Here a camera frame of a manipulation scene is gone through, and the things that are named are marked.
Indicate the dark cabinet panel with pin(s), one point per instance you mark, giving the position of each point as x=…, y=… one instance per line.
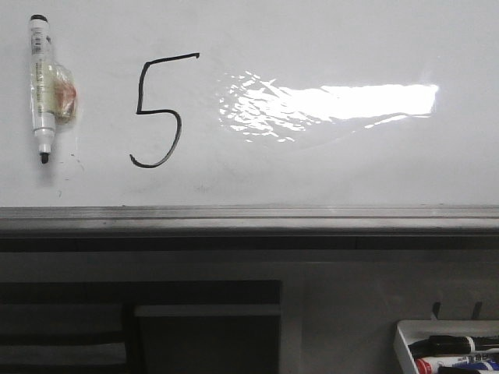
x=214, y=326

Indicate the white black whiteboard marker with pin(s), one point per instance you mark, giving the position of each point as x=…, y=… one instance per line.
x=53, y=96

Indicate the left tray hook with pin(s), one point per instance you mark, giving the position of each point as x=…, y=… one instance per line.
x=435, y=310

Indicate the red capped marker in tray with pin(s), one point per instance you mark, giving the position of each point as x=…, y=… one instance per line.
x=432, y=364

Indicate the blue marker in tray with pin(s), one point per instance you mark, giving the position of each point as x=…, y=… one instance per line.
x=468, y=370

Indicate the white whiteboard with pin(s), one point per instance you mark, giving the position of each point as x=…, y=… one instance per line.
x=299, y=103

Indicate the black capped marker in tray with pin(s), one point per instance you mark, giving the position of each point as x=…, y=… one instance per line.
x=441, y=345

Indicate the white marker tray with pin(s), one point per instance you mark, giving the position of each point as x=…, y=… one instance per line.
x=410, y=331

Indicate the grey aluminium whiteboard frame rail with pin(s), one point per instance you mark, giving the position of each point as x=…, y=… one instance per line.
x=148, y=228

